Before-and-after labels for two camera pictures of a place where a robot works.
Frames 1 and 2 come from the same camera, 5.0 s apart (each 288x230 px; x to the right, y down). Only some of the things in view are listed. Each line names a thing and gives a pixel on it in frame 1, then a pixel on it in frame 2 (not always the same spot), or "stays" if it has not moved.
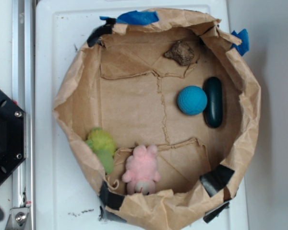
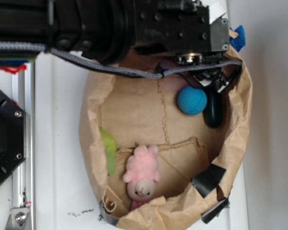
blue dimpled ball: x=192 y=100 stays
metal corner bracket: x=17 y=218 stays
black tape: x=109 y=199 -> x=108 y=218
